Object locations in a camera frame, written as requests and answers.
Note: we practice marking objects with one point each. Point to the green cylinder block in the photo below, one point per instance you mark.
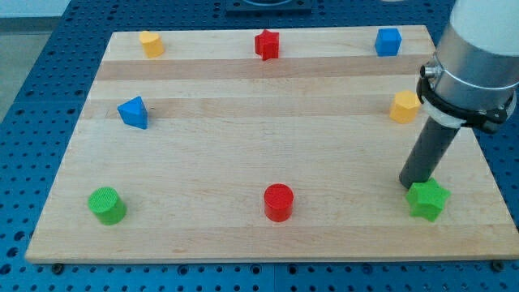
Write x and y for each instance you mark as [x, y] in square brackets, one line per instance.
[107, 206]

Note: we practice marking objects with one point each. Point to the yellow hexagon block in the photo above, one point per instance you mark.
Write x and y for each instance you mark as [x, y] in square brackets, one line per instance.
[405, 106]

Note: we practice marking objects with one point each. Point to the green star block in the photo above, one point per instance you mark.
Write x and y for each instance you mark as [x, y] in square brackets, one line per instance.
[427, 199]

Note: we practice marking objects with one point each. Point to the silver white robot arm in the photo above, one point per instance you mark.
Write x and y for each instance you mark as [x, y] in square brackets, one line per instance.
[471, 78]

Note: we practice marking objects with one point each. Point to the red star block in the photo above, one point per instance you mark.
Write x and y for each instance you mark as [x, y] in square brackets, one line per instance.
[267, 44]

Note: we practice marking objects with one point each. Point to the blue triangle block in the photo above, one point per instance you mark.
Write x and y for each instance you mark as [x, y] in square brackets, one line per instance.
[134, 113]

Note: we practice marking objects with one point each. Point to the yellow heart block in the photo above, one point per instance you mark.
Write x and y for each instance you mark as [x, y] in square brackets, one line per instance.
[151, 43]

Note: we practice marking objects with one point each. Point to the wooden board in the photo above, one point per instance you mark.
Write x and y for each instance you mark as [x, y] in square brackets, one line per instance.
[223, 125]

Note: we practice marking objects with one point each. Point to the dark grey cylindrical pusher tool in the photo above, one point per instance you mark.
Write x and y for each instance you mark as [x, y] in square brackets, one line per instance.
[430, 147]

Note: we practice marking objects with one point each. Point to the blue cube block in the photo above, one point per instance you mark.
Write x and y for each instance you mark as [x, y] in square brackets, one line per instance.
[387, 42]

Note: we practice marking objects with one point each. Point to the red cylinder block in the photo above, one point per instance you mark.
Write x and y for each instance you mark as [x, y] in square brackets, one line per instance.
[278, 202]

